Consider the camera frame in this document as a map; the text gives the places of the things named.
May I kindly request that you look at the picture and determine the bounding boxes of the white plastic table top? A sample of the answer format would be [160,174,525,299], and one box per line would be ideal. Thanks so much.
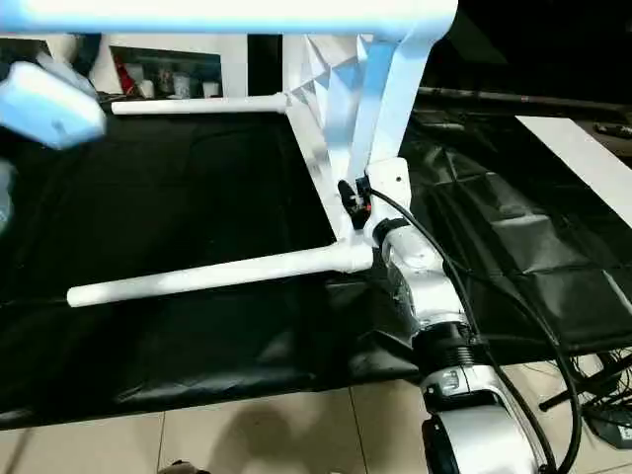
[280,0,460,277]

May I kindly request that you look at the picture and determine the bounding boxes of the white glass-door cabinet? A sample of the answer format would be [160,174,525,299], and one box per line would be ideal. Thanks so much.
[0,32,285,100]

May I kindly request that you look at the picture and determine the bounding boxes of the long black rod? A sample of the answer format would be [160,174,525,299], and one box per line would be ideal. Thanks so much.
[417,86,632,113]

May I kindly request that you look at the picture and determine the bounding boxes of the white paper sheet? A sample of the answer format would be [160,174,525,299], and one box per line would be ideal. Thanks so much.
[513,116,632,223]

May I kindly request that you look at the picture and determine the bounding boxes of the black metal stand leg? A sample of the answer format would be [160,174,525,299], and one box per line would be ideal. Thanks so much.
[540,379,623,411]

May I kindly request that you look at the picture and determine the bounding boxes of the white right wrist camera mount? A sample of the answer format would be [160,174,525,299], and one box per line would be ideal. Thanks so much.
[364,158,411,248]

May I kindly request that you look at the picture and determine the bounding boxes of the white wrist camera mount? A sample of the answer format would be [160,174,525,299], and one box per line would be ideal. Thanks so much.
[0,61,108,152]
[364,158,411,248]

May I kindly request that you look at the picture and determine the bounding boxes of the black right camera cable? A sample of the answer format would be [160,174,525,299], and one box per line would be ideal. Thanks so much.
[369,190,582,474]

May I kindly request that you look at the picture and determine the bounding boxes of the tangled black floor cables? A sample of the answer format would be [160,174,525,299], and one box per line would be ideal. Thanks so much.
[567,345,632,396]

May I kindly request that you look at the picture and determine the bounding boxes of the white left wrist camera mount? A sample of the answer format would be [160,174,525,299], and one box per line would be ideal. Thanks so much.
[0,61,108,152]

